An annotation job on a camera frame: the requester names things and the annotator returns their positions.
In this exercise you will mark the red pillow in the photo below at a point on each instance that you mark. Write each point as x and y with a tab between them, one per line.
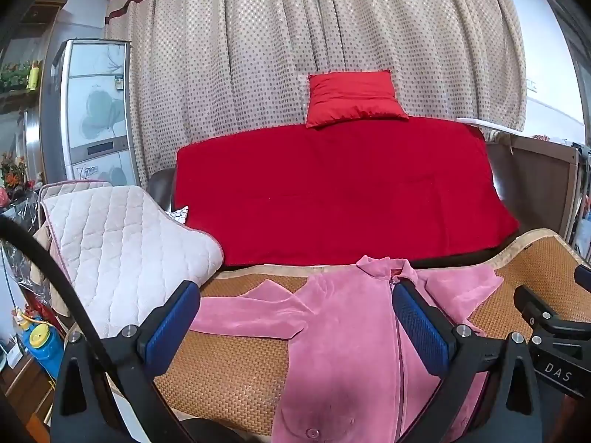
353	97

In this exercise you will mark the brown wooden crib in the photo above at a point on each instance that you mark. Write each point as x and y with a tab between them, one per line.
535	180

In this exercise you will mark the wooden display cabinet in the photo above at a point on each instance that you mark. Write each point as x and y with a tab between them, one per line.
27	23

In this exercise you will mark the small patterned white cushion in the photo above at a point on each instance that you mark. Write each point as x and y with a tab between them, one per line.
180	215

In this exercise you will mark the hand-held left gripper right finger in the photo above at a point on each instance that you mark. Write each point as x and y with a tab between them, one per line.
422	327

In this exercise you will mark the grey framed door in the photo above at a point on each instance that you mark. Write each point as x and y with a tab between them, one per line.
575	55

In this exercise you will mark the blue and yellow toy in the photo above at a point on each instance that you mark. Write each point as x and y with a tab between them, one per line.
44	346

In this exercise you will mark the white board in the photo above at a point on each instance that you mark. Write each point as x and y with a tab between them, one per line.
480	124

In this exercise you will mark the silver floral refrigerator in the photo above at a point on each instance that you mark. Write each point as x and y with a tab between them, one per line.
97	110

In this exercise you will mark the red blanket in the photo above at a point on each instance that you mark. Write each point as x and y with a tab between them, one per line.
332	194

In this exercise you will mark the beige quilted pad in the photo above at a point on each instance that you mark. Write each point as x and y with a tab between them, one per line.
124	249

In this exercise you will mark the beige dotted curtain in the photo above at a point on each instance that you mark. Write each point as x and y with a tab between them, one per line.
258	55

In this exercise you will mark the green plant ornament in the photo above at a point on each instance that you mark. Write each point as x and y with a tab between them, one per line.
14	76

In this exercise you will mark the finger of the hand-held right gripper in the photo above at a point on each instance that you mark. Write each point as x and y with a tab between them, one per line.
535	309
584	276

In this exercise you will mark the orange artificial flowers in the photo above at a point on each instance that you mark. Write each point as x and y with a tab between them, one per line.
13	170

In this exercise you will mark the yellow bottle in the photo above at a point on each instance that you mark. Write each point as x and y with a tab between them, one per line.
33	77

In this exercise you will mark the clear plastic wrap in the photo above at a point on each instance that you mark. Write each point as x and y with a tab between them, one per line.
23	212

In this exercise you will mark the woven bamboo mat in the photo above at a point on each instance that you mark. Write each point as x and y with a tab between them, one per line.
221	364

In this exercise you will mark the pink velvet jacket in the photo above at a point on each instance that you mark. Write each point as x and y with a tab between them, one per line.
341	341

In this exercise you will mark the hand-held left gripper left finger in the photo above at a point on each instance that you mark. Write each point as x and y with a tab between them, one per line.
175	323

